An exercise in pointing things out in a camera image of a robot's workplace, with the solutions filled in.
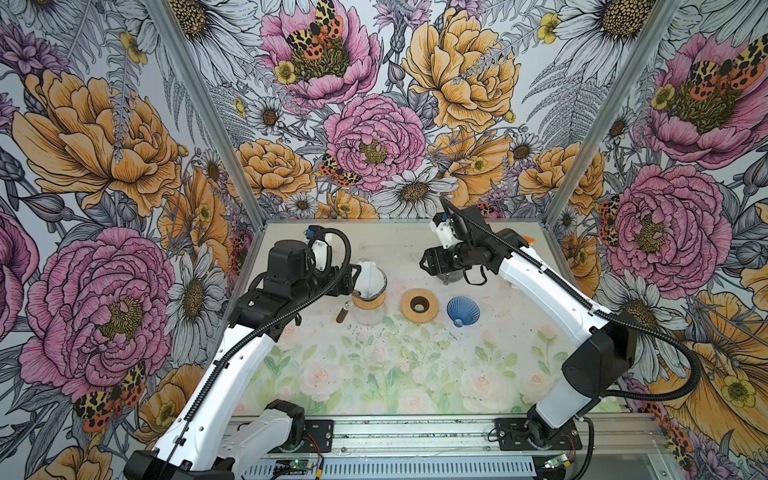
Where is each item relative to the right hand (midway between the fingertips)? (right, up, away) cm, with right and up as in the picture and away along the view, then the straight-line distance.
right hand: (435, 270), depth 81 cm
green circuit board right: (+27, -44, -9) cm, 53 cm away
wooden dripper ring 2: (-3, -13, +17) cm, 21 cm away
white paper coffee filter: (-18, -4, +7) cm, 19 cm away
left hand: (-23, -1, -8) cm, 24 cm away
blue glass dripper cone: (+9, -12, +7) cm, 17 cm away
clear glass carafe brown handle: (-20, -17, +18) cm, 32 cm away
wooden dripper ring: (-18, -10, +5) cm, 21 cm away
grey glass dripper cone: (-14, -6, +1) cm, 15 cm away
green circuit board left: (-34, -45, -10) cm, 57 cm away
